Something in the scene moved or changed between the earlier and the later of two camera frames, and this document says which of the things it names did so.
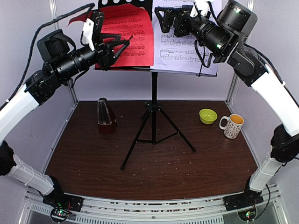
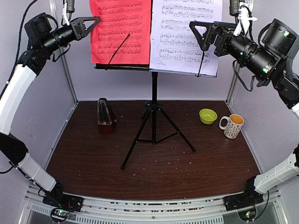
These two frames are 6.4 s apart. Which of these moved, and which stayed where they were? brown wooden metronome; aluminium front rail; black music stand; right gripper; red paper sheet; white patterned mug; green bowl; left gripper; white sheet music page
Moved: black music stand; red paper sheet; left gripper; right gripper
Stayed: white patterned mug; white sheet music page; brown wooden metronome; aluminium front rail; green bowl
